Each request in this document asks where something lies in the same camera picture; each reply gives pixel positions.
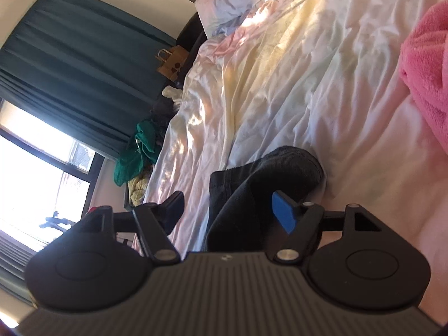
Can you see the yellow cloth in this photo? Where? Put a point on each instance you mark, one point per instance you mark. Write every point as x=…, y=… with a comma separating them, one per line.
x=138, y=190

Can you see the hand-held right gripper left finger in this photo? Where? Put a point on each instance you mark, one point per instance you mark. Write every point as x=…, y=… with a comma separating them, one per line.
x=174, y=207

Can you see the green garment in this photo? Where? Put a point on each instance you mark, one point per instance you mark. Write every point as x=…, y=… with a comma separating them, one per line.
x=134, y=154

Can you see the bed with pastel sheet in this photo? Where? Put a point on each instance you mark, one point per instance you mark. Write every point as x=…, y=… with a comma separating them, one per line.
x=315, y=77

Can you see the pastel pillow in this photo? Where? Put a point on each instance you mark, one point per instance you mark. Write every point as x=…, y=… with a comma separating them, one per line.
x=224, y=7

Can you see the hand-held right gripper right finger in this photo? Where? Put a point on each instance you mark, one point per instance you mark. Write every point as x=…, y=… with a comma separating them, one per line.
x=284, y=213

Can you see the pink fleece garment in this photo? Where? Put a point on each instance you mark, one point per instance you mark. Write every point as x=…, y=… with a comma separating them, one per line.
x=428, y=73

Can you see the dark bedside furniture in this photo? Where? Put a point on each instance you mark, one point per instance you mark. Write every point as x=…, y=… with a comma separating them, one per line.
x=190, y=38

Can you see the black pants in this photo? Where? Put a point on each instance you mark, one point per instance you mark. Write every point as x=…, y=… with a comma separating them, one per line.
x=259, y=189

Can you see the window with dark frame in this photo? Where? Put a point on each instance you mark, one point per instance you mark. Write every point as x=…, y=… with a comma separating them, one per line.
x=38, y=168

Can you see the brown paper bag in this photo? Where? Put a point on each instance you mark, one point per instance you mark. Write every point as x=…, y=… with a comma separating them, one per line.
x=173, y=63

